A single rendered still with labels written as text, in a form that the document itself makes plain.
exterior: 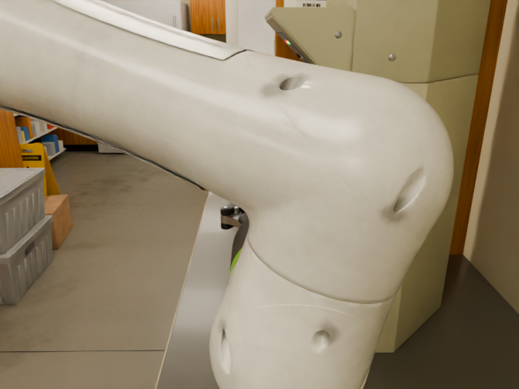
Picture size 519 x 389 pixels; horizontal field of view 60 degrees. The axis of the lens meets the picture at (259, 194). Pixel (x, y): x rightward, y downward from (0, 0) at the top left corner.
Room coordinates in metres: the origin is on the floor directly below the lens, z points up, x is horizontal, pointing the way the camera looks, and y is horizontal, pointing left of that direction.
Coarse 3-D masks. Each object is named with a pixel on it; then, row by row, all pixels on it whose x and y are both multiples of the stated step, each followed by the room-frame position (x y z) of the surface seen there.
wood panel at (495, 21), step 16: (496, 0) 1.02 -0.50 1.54; (496, 16) 1.03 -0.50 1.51; (496, 32) 1.03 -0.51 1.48; (288, 48) 1.02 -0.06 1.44; (496, 48) 1.03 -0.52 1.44; (480, 64) 1.02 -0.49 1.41; (496, 64) 1.03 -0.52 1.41; (480, 80) 1.02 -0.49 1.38; (480, 96) 1.03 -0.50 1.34; (480, 112) 1.02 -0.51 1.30; (480, 128) 1.03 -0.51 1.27; (480, 144) 1.03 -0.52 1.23; (464, 176) 1.02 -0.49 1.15; (464, 192) 1.03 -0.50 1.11; (464, 208) 1.03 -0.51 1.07; (464, 224) 1.03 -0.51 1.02; (464, 240) 1.03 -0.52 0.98
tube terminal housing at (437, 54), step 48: (336, 0) 0.81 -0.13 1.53; (384, 0) 0.65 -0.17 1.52; (432, 0) 0.65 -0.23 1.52; (480, 0) 0.76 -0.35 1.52; (384, 48) 0.65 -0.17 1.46; (432, 48) 0.65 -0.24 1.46; (480, 48) 0.78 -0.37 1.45; (432, 96) 0.67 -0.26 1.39; (432, 240) 0.72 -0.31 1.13; (432, 288) 0.75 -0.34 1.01; (384, 336) 0.65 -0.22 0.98
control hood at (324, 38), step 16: (272, 16) 0.65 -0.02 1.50; (288, 16) 0.65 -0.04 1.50; (304, 16) 0.65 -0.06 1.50; (320, 16) 0.65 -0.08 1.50; (336, 16) 0.65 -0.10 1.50; (352, 16) 0.65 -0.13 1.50; (288, 32) 0.65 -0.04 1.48; (304, 32) 0.65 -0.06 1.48; (320, 32) 0.65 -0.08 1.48; (336, 32) 0.65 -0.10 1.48; (352, 32) 0.65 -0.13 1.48; (304, 48) 0.65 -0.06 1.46; (320, 48) 0.65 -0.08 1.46; (336, 48) 0.65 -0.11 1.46; (352, 48) 0.65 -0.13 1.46; (320, 64) 0.65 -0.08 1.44; (336, 64) 0.65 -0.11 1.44
